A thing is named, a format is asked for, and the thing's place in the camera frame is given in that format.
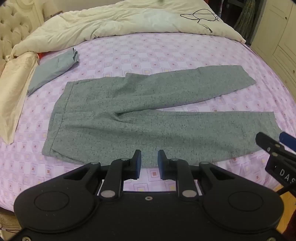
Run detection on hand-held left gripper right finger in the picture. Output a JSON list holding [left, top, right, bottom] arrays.
[[157, 149, 234, 201]]

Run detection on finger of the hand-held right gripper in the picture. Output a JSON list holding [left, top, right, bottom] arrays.
[[255, 132, 287, 158], [279, 132, 296, 153]]

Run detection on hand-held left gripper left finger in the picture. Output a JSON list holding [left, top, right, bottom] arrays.
[[63, 149, 142, 200]]

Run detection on grey speckled pants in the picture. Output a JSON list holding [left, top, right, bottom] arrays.
[[42, 65, 280, 168]]

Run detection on cream wardrobe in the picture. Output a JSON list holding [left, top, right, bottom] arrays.
[[251, 0, 296, 93]]

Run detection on purple checkered bed sheet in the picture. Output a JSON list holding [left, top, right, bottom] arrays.
[[0, 31, 296, 210]]

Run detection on green curtain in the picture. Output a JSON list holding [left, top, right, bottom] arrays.
[[235, 0, 263, 44]]

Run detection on blue-grey folded cloth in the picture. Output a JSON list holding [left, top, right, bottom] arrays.
[[27, 47, 80, 96]]

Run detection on beige satin pillow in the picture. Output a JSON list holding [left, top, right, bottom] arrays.
[[0, 51, 38, 144]]

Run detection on cream duvet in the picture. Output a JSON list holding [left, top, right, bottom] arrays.
[[10, 0, 247, 58]]

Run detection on cream tufted headboard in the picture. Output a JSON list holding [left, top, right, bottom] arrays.
[[0, 0, 44, 77]]

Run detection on black cable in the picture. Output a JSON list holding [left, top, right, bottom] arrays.
[[180, 9, 220, 34]]

